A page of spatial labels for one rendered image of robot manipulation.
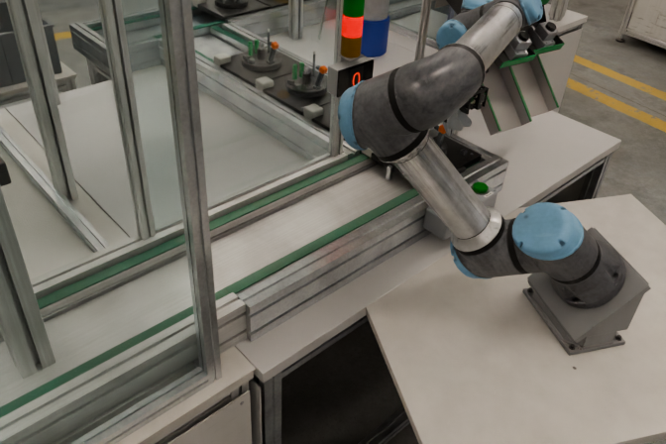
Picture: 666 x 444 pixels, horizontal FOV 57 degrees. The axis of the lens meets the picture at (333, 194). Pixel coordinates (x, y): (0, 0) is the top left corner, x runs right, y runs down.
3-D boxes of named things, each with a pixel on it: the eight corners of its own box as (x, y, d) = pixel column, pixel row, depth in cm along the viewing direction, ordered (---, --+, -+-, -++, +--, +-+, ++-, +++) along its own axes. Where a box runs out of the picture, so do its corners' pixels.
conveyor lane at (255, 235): (474, 186, 178) (481, 157, 172) (233, 324, 130) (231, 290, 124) (401, 147, 195) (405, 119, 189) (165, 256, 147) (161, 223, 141)
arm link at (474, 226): (535, 285, 125) (386, 95, 98) (471, 291, 134) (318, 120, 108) (543, 239, 131) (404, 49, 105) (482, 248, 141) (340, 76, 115)
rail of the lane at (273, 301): (501, 190, 177) (509, 158, 171) (251, 342, 126) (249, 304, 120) (486, 181, 180) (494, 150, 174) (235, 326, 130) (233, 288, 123)
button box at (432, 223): (494, 209, 162) (499, 190, 159) (443, 241, 150) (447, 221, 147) (473, 197, 166) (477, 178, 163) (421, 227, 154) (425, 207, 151)
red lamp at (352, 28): (366, 35, 148) (368, 15, 145) (351, 40, 145) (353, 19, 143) (352, 29, 151) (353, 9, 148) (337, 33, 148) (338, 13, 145)
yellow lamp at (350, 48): (364, 55, 151) (366, 36, 148) (350, 59, 148) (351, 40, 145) (350, 49, 154) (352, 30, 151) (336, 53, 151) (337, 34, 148)
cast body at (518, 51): (522, 60, 171) (536, 43, 165) (510, 61, 169) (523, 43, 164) (509, 39, 175) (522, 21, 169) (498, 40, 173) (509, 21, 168)
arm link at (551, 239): (599, 278, 118) (568, 247, 110) (532, 284, 127) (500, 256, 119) (600, 224, 124) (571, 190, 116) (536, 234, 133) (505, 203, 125)
